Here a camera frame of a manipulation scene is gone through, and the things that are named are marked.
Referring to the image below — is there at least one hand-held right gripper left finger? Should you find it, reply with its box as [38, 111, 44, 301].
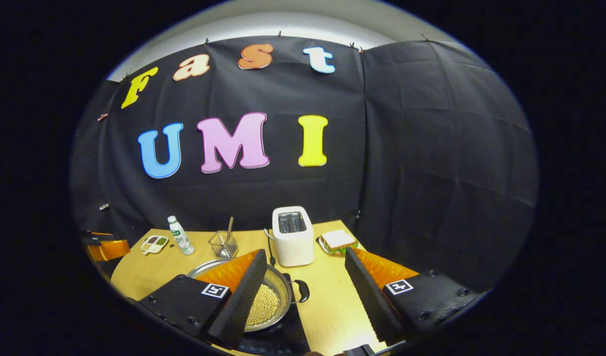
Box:
[137, 248, 269, 348]

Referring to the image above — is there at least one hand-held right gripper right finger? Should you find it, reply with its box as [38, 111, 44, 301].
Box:
[344, 247, 482, 348]

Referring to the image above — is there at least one steel pot with black handle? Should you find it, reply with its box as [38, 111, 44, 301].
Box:
[186, 257, 311, 333]

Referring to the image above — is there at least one black induction cooktop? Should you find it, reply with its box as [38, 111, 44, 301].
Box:
[233, 304, 312, 356]

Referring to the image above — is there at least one pile of yellow soybeans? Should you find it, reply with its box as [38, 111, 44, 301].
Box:
[245, 284, 281, 326]

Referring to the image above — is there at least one white divided dish of beans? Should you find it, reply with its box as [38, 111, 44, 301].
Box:
[140, 235, 170, 256]

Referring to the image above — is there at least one clear utensil holder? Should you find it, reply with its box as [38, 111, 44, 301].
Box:
[208, 230, 239, 259]

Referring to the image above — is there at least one sandwich with lettuce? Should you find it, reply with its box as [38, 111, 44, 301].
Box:
[320, 229, 358, 253]

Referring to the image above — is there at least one white sandwich plate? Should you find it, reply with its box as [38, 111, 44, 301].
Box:
[316, 236, 360, 257]

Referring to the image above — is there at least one white toaster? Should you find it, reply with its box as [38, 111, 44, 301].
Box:
[272, 206, 315, 268]

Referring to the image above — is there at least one white drink bottle green label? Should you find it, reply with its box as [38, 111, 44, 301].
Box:
[167, 216, 196, 256]

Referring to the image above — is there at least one black backdrop cloth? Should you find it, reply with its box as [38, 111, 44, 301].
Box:
[69, 35, 539, 297]

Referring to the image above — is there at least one black toaster cable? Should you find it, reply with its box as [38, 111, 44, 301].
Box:
[263, 228, 278, 268]

